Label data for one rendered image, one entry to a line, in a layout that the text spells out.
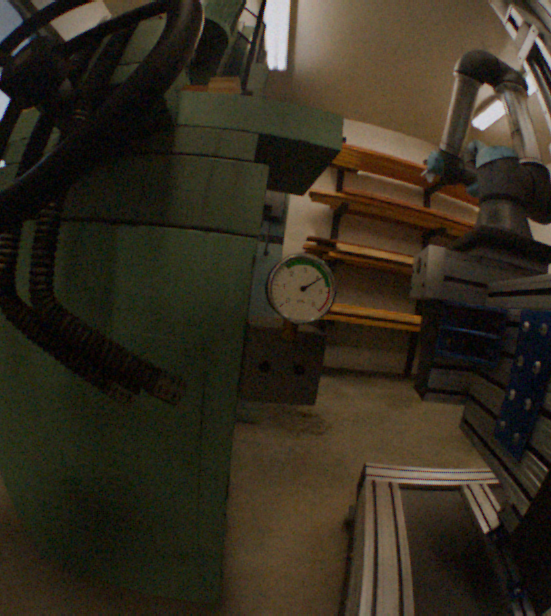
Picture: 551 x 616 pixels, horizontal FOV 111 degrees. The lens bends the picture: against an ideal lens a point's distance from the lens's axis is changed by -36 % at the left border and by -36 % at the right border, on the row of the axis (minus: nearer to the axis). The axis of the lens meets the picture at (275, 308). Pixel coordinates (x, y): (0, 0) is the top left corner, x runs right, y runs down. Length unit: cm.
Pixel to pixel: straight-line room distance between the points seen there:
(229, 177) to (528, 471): 48
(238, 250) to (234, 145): 13
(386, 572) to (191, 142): 69
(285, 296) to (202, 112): 25
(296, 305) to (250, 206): 13
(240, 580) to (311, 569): 18
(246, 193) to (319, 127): 13
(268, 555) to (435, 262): 77
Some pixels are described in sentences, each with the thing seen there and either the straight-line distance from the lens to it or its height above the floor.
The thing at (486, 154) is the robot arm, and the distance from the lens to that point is 70.
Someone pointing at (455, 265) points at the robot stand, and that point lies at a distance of 54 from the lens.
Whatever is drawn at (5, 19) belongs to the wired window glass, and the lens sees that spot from 215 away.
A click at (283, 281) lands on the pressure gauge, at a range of 26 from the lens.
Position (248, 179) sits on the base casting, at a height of 78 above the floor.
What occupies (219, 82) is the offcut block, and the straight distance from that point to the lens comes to 44.
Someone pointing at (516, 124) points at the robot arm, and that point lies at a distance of 89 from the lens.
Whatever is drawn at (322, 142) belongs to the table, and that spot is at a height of 85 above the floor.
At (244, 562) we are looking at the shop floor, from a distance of 81.
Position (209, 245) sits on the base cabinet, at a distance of 32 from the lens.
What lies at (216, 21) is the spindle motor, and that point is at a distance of 70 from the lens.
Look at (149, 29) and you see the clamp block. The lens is 39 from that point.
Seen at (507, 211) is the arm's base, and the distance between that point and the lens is 63.
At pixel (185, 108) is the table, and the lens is 40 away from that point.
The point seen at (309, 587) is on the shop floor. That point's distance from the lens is 78.
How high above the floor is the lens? 65
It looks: 3 degrees down
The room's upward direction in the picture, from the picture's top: 8 degrees clockwise
